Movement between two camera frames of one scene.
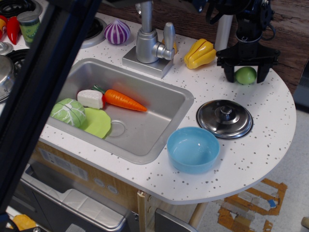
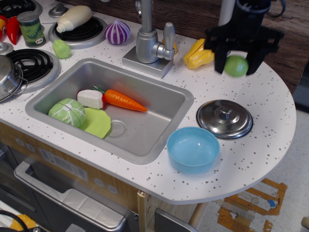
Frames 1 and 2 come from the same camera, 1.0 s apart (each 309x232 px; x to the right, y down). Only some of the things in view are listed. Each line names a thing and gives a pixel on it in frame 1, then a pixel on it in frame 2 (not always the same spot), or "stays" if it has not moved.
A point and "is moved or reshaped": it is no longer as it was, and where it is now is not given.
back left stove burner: [9, 8] stays
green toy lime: [245, 75] is moved or reshaped
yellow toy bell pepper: [201, 53] stays
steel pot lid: [229, 119] stays
